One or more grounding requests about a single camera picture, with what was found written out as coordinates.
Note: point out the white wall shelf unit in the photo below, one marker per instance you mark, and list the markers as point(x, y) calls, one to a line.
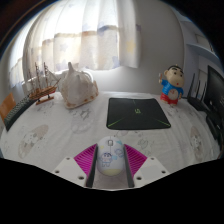
point(203, 50)

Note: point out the white printed tablecloth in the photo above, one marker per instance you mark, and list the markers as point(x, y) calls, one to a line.
point(66, 133)

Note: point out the black green-lined mouse pad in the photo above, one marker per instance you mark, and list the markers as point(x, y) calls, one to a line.
point(136, 113)

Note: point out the large white conch shell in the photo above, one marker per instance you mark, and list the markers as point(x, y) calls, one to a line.
point(77, 88)

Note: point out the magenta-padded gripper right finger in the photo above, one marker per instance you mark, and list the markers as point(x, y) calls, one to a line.
point(151, 168)

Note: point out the cartoon boy figurine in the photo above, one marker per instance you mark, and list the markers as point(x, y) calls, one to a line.
point(172, 85)

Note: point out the white star-print curtain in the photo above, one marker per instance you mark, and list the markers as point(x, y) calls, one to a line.
point(83, 36)

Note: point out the white cartoon-print computer mouse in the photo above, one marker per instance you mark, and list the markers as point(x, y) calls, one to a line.
point(110, 156)

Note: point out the black keyboard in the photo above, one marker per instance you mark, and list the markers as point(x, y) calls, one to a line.
point(18, 111)

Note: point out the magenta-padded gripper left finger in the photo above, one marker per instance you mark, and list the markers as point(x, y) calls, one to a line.
point(68, 168)

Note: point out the black monitor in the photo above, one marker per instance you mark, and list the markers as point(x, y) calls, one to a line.
point(215, 90)

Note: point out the black router with antennas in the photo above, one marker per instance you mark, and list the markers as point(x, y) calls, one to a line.
point(197, 102)

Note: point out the orange wooden chair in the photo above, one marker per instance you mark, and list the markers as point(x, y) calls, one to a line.
point(6, 106)

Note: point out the wooden model sailing ship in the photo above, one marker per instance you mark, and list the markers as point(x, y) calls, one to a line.
point(41, 91)

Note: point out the black box device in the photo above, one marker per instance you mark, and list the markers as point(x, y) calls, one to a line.
point(216, 128)

